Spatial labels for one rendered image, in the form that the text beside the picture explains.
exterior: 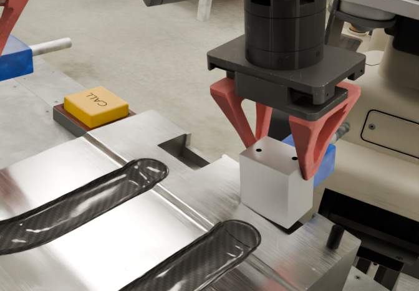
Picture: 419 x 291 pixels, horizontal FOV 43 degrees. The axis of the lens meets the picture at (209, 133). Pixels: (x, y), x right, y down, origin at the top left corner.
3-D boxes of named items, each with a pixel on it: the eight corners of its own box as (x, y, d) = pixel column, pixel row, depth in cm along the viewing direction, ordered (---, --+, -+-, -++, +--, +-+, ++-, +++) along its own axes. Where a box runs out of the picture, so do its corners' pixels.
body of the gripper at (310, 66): (318, 113, 35) (324, 3, 31) (204, 75, 41) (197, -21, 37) (366, 78, 39) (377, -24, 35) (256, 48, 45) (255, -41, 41)
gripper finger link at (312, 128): (310, 209, 39) (315, 96, 34) (235, 174, 43) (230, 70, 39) (356, 167, 43) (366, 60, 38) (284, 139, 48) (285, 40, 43)
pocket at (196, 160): (185, 161, 57) (189, 131, 55) (221, 185, 54) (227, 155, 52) (153, 176, 53) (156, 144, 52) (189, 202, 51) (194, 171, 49)
